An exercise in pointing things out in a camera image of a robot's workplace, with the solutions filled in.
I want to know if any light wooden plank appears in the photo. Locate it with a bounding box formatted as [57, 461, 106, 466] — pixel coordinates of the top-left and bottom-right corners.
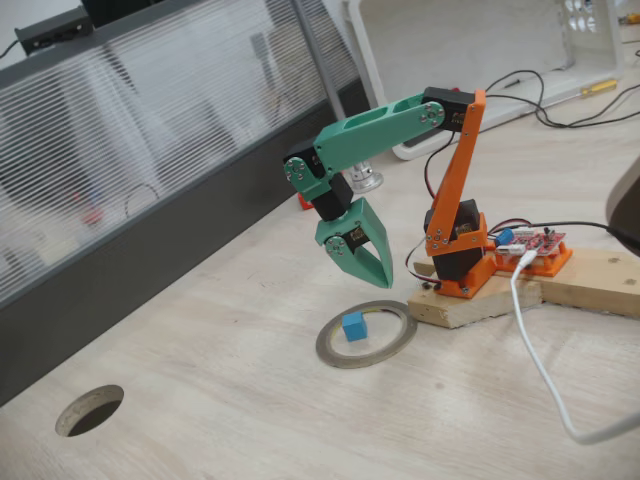
[539, 248, 640, 319]

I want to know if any small black box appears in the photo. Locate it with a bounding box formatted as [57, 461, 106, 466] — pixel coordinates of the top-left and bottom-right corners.
[13, 6, 95, 55]

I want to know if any red white black servo wire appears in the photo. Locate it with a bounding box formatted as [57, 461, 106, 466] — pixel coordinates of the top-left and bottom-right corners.
[405, 238, 444, 291]

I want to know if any black bar device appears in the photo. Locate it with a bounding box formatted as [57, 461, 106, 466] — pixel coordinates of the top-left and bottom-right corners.
[402, 130, 451, 150]

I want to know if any red controller board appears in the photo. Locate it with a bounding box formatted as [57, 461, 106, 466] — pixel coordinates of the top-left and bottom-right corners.
[492, 225, 569, 259]

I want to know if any white plastic crate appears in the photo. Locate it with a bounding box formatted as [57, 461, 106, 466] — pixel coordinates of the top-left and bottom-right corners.
[342, 0, 626, 162]

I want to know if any small blue cube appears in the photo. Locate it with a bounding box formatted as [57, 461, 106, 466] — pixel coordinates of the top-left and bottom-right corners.
[341, 312, 369, 343]

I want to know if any thin black cable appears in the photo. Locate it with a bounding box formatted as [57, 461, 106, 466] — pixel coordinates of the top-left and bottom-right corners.
[501, 69, 640, 129]
[485, 82, 640, 129]

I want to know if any grey office desk partition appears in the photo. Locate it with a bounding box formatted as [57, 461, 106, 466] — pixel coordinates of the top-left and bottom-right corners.
[0, 0, 382, 409]

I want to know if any grey rounded object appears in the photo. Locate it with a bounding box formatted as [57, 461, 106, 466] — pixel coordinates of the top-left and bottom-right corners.
[604, 154, 640, 246]

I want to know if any white usb cable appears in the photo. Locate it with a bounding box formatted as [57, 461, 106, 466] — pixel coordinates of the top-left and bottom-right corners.
[509, 249, 640, 446]

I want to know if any wooden base block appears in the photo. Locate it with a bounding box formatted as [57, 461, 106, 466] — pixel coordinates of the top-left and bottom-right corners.
[406, 277, 545, 330]

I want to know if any grey tape ring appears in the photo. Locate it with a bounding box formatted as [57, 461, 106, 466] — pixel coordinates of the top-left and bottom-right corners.
[315, 299, 419, 370]

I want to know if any thick black cable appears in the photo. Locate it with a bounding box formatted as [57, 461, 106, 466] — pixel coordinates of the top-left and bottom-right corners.
[537, 220, 640, 255]

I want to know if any orange board holder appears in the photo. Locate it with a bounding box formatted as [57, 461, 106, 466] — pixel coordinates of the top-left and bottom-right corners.
[492, 242, 574, 279]

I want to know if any yellow handled screwdriver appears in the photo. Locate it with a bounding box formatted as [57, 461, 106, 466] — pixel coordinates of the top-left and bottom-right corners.
[578, 78, 620, 97]

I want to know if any metal pole with flange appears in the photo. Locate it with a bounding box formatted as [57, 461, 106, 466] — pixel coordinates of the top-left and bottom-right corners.
[291, 0, 385, 193]

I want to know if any black rectangular object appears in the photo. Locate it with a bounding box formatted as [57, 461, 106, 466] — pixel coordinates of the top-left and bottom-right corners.
[81, 0, 169, 30]

